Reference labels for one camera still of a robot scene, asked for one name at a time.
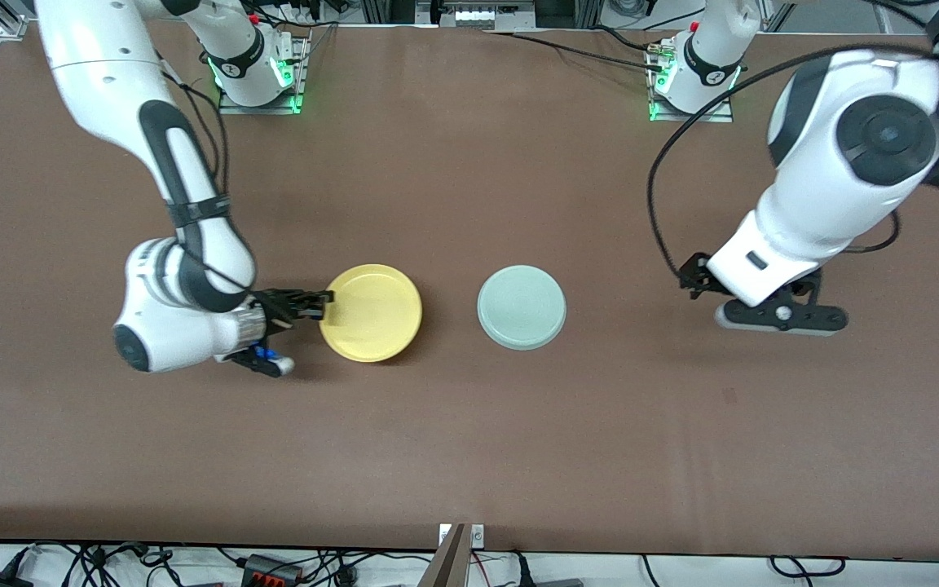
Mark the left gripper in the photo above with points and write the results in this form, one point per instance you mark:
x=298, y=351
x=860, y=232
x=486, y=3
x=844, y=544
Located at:
x=696, y=271

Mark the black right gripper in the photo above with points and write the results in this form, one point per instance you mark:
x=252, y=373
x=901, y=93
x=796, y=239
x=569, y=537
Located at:
x=277, y=306

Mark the yellow round plate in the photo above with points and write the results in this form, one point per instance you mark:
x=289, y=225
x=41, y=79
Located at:
x=376, y=314

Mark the pale green round plate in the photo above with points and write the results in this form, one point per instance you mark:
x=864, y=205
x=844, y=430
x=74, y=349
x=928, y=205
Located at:
x=522, y=306

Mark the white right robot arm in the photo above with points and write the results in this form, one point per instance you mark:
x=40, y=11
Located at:
x=94, y=49

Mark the brown table cover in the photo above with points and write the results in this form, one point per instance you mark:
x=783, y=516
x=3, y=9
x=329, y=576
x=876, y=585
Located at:
x=355, y=448

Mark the black orange power strip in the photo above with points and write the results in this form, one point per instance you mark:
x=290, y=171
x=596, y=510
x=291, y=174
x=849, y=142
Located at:
x=270, y=571

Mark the slanted aluminium profile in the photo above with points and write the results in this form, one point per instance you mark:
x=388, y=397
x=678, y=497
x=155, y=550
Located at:
x=778, y=15

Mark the white connector block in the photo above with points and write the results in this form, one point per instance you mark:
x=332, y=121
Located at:
x=486, y=18

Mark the grey power adapter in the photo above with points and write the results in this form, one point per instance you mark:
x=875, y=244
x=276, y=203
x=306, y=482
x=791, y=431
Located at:
x=559, y=583

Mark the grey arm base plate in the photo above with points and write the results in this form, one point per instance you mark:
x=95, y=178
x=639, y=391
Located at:
x=722, y=118
x=229, y=108

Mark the grey brown slanted post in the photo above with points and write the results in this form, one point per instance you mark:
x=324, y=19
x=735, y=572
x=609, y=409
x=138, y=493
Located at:
x=449, y=567

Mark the dark aluminium frame rack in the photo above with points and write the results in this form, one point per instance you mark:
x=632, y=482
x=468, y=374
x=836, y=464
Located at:
x=380, y=10

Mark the metal table corner bracket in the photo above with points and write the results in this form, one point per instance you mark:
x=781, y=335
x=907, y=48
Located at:
x=13, y=28

